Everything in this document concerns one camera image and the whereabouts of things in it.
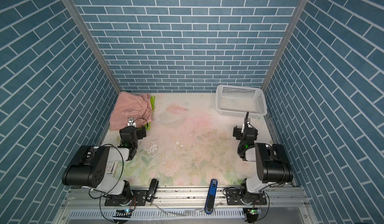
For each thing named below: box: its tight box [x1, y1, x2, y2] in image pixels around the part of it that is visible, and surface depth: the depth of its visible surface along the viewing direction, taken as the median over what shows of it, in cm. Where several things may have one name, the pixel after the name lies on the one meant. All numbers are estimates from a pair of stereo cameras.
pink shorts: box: [109, 91, 154, 131], surface depth 104 cm
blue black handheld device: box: [204, 179, 218, 215], surface depth 75 cm
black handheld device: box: [146, 178, 159, 203], surface depth 75 cm
